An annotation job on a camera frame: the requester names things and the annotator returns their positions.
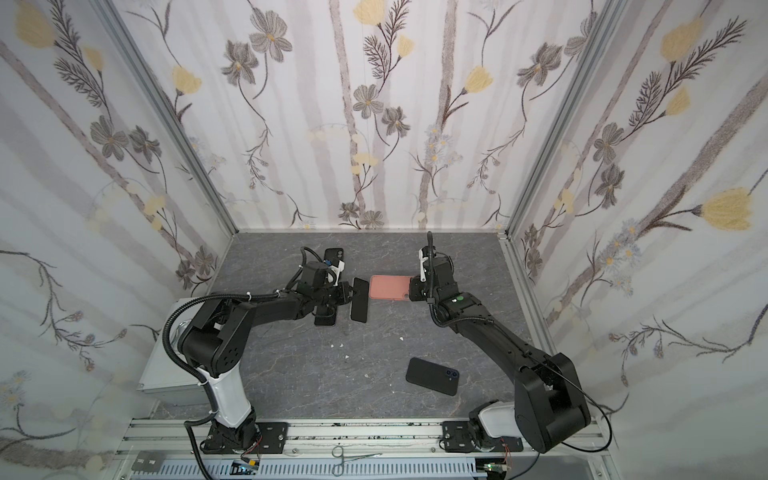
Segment black phone case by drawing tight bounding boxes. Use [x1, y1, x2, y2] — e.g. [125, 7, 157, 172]
[324, 248, 344, 267]

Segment black mounting plate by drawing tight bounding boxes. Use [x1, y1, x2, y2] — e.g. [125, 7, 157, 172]
[439, 420, 524, 453]
[200, 421, 289, 455]

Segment metal scissors forceps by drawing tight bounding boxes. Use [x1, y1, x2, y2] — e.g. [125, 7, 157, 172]
[331, 445, 380, 477]

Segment white slotted cable duct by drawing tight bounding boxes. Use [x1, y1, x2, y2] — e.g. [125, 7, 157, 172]
[128, 458, 499, 480]

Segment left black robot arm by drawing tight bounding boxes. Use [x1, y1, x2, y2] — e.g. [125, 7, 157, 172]
[159, 247, 370, 479]

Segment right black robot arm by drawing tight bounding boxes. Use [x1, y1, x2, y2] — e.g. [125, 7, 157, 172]
[409, 232, 614, 454]

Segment black phone face down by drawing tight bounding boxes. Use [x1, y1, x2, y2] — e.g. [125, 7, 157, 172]
[406, 357, 460, 396]

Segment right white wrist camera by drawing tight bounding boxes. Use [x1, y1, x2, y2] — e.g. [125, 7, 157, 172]
[418, 247, 433, 283]

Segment pink phone case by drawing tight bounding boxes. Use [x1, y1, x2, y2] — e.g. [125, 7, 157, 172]
[369, 275, 411, 301]

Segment silver metal case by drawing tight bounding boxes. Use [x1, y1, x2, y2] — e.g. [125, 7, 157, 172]
[136, 326, 207, 406]

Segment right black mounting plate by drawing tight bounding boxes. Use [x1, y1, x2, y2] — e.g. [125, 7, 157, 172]
[439, 420, 524, 453]

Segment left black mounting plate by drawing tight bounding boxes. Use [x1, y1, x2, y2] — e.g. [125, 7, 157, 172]
[200, 421, 289, 455]

